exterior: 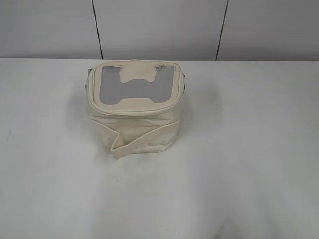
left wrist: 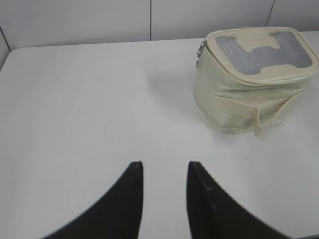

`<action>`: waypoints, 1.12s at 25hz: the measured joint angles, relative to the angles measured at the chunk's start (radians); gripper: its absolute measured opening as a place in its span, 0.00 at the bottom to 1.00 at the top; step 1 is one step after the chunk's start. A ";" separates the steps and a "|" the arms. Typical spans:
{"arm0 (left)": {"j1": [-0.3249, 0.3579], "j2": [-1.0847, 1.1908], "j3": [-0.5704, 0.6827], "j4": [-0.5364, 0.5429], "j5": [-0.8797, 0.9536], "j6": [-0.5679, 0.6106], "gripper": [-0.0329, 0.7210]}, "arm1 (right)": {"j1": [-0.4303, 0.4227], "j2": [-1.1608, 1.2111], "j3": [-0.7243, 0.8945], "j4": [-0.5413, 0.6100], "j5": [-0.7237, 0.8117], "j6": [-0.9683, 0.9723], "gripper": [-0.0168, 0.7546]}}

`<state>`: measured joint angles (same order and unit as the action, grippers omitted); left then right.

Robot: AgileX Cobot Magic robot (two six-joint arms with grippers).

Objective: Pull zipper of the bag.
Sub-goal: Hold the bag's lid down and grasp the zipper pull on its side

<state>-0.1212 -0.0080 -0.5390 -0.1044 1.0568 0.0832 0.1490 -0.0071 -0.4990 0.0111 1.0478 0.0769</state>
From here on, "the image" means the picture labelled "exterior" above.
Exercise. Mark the cream fabric zipper bag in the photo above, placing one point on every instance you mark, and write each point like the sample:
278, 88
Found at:
134, 105

